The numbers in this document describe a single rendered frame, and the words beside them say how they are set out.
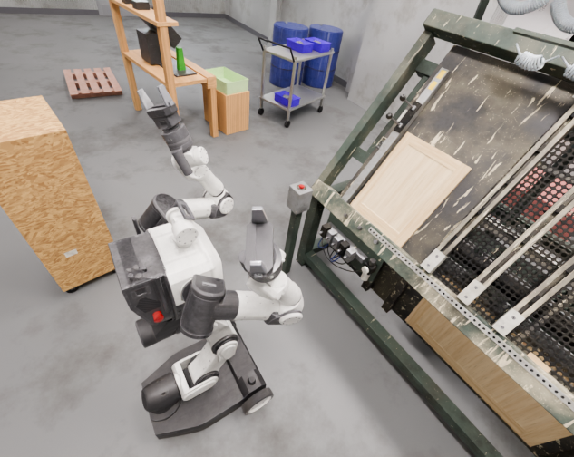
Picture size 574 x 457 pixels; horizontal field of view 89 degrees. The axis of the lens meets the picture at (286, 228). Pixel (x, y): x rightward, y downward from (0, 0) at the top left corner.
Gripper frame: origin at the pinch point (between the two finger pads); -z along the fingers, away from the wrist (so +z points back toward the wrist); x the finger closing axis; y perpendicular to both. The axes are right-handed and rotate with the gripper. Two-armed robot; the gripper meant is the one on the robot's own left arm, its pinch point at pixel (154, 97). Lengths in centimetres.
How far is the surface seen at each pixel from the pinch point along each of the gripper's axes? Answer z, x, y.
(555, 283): 116, 127, -48
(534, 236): 102, 118, -61
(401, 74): 49, 45, -140
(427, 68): 51, 59, -149
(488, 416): 237, 118, -25
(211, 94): 67, -204, -225
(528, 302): 124, 119, -40
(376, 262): 128, 47, -51
